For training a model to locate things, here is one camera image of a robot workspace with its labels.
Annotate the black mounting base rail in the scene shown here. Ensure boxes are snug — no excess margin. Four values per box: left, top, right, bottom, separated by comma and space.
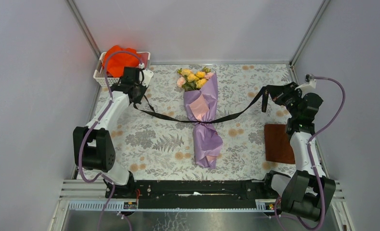
105, 180, 278, 209

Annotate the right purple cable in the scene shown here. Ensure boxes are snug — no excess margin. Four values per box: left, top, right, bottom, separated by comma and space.
273, 76, 347, 231

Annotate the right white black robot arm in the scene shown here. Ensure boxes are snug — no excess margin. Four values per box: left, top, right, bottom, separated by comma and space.
262, 82, 336, 222

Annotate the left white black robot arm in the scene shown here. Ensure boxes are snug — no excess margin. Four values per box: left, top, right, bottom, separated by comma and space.
73, 67, 154, 198

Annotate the black strap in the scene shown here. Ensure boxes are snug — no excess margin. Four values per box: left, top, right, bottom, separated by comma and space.
132, 85, 278, 124

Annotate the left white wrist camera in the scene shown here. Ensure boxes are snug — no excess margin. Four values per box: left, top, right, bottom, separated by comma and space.
138, 63, 154, 87

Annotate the orange cloth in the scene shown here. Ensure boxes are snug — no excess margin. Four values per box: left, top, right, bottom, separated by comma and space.
102, 45, 142, 78

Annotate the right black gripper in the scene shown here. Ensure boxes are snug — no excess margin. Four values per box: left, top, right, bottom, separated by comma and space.
265, 82, 301, 118

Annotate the floral patterned table mat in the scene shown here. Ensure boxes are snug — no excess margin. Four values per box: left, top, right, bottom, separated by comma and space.
109, 64, 295, 180

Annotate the yellow fake flower bunch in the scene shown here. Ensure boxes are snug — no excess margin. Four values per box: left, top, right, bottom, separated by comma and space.
176, 67, 215, 91

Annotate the white plastic basket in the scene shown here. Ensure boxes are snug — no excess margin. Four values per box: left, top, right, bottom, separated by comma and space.
93, 52, 151, 87

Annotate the purple cable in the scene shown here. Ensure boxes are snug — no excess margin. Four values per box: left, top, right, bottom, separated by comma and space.
78, 51, 146, 231
273, 76, 347, 231

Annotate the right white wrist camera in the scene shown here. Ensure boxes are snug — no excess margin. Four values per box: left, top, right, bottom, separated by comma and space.
296, 74, 316, 92

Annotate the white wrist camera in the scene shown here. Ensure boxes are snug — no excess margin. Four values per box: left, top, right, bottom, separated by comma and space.
296, 74, 316, 92
138, 63, 154, 87

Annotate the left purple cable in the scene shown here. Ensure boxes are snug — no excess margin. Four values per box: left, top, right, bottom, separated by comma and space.
78, 51, 146, 231

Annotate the brown leather pad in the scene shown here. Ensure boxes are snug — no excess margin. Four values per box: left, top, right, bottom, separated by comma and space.
264, 124, 295, 164

